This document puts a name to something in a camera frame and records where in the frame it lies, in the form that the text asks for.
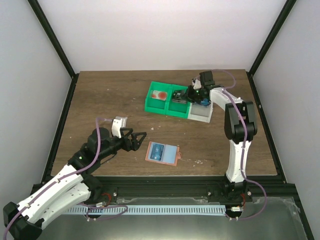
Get middle green bin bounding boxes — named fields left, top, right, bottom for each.
left=166, top=84, right=191, bottom=119

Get blue card in bin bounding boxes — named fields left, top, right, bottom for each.
left=200, top=98, right=211, bottom=107

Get light blue cable duct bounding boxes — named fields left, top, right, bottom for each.
left=64, top=205, right=226, bottom=216

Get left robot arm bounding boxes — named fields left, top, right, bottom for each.
left=3, top=127, right=147, bottom=240

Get black frame post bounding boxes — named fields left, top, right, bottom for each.
left=26, top=0, right=77, bottom=79
left=247, top=0, right=297, bottom=77

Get black card in bin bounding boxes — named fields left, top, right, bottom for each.
left=171, top=90, right=188, bottom=104

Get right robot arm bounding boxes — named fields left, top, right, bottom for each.
left=172, top=70, right=258, bottom=200

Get red white card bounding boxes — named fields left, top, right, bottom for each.
left=151, top=90, right=168, bottom=101

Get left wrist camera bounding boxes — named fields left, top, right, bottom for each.
left=111, top=116, right=128, bottom=138

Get left green bin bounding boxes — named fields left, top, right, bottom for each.
left=144, top=81, right=172, bottom=115

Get white bin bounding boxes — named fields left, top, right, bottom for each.
left=188, top=90, right=213, bottom=123

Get black aluminium frame rail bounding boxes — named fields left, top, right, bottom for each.
left=97, top=175, right=298, bottom=204

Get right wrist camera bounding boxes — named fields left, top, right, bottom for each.
left=192, top=77, right=202, bottom=90

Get pink card holder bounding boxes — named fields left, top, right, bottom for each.
left=145, top=141, right=182, bottom=166

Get green bin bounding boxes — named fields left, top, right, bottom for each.
left=144, top=81, right=172, bottom=115
left=166, top=84, right=191, bottom=119

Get left black frame post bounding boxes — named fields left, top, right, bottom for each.
left=26, top=0, right=77, bottom=79

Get right black frame post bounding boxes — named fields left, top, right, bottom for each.
left=247, top=0, right=297, bottom=77

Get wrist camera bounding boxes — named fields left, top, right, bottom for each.
left=192, top=77, right=202, bottom=90
left=111, top=116, right=128, bottom=138

